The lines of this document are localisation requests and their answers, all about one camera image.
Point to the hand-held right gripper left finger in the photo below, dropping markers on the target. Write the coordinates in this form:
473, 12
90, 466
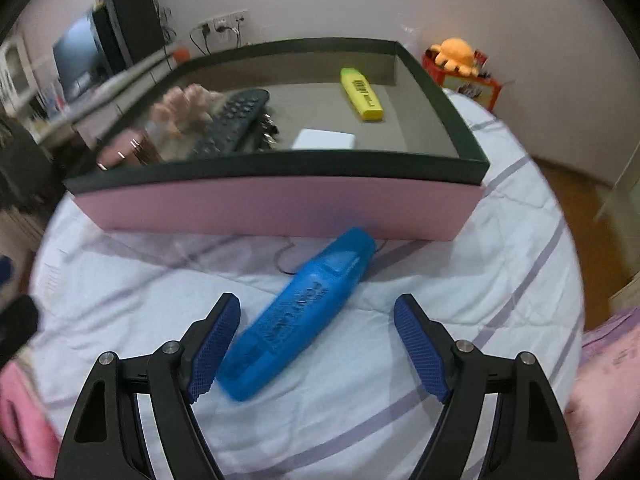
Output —
215, 347

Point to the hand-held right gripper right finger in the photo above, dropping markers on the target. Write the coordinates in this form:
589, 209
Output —
420, 352

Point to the blue highlighter-shaped case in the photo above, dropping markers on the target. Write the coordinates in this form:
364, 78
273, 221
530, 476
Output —
300, 305

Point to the pink box with dark rim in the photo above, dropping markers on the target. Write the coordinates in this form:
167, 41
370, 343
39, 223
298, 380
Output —
275, 205

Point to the black remote control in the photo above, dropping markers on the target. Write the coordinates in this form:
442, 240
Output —
230, 120

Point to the white small box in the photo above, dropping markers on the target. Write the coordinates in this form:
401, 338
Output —
325, 140

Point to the pink pig doll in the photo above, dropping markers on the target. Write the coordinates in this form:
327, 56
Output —
185, 110

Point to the yellow highlighter-shaped case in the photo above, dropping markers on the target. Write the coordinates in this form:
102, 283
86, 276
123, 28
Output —
362, 95

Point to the white striped bedsheet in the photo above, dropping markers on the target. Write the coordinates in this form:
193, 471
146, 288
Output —
350, 410

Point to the person's pink clothing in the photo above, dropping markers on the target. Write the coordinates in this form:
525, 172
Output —
25, 420

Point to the chair with dark clothes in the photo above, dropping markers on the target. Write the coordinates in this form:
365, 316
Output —
20, 170

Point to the pink printed blanket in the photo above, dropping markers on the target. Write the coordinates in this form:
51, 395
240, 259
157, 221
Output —
600, 385

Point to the rose gold cup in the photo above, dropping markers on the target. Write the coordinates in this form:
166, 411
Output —
127, 152

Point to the white desk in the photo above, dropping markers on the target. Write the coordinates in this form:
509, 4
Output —
100, 90

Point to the white glass-door cabinet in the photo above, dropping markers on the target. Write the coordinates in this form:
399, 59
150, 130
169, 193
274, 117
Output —
15, 70

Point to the black computer monitor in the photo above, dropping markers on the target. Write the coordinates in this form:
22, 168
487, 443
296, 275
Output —
80, 55

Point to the red printed box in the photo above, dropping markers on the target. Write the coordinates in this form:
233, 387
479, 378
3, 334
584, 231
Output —
435, 70

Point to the orange-capped bottle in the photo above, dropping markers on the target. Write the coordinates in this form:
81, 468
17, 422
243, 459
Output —
181, 54

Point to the orange octopus plush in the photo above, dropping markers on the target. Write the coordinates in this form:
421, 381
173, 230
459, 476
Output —
455, 52

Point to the black computer tower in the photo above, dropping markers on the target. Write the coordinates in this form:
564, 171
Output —
135, 20

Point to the white wall socket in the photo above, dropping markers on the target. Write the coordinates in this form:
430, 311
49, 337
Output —
240, 16
222, 24
206, 27

